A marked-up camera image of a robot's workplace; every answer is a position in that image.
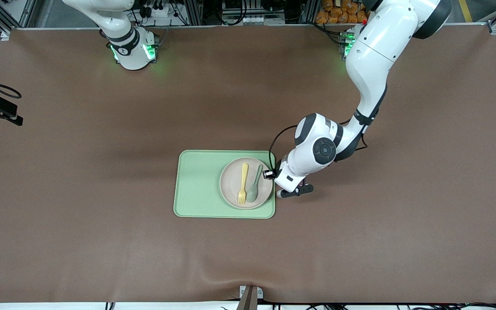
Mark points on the white power strip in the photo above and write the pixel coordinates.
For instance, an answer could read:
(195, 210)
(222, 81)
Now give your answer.
(162, 12)

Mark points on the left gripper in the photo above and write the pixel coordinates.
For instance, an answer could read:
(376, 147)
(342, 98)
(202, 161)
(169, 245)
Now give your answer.
(277, 170)

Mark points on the yellow plastic fork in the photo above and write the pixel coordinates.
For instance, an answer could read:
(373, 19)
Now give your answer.
(244, 172)

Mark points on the metal clamp bracket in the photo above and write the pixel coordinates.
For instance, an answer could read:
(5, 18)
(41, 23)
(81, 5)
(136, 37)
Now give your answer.
(250, 297)

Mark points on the brown table mat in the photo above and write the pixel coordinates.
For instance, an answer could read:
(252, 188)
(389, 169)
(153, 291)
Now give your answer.
(101, 249)

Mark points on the light green rectangular tray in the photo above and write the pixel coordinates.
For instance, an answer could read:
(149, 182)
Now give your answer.
(196, 185)

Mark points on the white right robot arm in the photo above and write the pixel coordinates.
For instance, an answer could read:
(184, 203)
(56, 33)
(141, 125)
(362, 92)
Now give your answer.
(134, 60)

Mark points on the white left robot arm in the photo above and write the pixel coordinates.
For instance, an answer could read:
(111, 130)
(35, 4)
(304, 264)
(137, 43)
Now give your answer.
(377, 56)

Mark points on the green plastic spoon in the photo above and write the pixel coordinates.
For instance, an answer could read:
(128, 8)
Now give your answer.
(252, 193)

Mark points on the black left camera bracket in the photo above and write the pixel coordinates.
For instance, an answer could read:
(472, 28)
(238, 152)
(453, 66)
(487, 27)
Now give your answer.
(299, 189)

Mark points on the pile of orange buns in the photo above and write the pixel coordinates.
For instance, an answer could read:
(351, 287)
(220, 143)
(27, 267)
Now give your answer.
(336, 15)

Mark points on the beige round plate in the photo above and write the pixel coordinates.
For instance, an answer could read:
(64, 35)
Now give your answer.
(230, 183)

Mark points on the white connector strip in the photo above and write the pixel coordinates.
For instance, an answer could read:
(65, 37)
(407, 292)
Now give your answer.
(248, 19)

